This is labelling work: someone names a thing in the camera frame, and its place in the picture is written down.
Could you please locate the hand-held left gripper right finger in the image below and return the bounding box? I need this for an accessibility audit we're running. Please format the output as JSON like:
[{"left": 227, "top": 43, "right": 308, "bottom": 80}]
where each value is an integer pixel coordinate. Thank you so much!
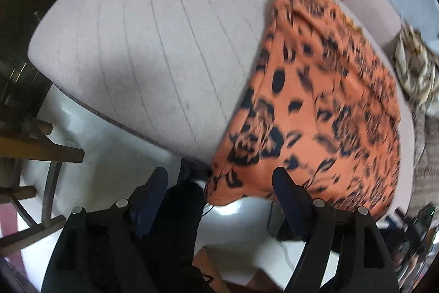
[{"left": 272, "top": 167, "right": 401, "bottom": 293}]

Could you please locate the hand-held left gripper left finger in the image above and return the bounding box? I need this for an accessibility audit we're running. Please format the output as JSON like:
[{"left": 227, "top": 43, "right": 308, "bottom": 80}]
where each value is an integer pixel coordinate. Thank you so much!
[{"left": 41, "top": 167, "right": 169, "bottom": 293}]

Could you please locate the orange floral blouse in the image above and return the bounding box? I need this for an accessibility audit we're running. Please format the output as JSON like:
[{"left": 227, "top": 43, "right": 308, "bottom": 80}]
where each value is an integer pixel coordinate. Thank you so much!
[{"left": 205, "top": 0, "right": 403, "bottom": 221}]

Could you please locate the person's leg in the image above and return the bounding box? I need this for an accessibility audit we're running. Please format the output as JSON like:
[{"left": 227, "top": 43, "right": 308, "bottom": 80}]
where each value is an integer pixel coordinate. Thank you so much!
[{"left": 140, "top": 169, "right": 213, "bottom": 293}]

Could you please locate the striped floral cushion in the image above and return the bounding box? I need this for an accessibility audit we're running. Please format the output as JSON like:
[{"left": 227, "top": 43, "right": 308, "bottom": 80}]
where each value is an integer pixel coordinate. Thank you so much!
[{"left": 410, "top": 101, "right": 439, "bottom": 211}]

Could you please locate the brown box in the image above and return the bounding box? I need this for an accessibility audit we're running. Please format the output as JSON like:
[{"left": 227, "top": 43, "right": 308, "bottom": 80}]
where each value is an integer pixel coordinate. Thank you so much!
[{"left": 192, "top": 245, "right": 285, "bottom": 293}]

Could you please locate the wooden chair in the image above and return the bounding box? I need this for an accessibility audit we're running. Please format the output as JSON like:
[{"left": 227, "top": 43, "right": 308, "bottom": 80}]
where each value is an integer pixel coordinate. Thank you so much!
[{"left": 0, "top": 97, "right": 86, "bottom": 256}]

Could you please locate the pink quilted sofa bed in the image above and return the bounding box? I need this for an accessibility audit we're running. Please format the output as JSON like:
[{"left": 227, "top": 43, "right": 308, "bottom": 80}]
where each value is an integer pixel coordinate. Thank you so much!
[{"left": 27, "top": 0, "right": 439, "bottom": 221}]

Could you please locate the cream floral blanket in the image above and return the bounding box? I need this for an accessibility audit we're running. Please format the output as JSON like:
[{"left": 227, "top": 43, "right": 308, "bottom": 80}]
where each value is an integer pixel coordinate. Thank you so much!
[{"left": 393, "top": 23, "right": 439, "bottom": 105}]

